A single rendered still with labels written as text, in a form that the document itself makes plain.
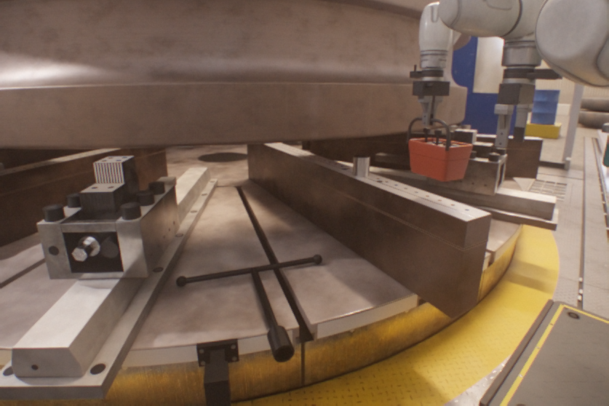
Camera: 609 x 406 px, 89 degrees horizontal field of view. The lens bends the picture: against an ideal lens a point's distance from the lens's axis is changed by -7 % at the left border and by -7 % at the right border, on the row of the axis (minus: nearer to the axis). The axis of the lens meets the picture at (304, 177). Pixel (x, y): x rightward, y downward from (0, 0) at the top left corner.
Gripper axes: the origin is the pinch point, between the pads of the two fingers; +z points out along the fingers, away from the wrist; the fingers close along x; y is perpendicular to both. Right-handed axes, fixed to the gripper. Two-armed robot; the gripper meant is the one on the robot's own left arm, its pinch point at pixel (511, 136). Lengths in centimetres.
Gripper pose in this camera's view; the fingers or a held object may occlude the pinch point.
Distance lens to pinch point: 99.0
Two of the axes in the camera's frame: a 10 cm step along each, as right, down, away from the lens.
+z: 0.0, 9.7, 2.6
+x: -7.6, 1.7, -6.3
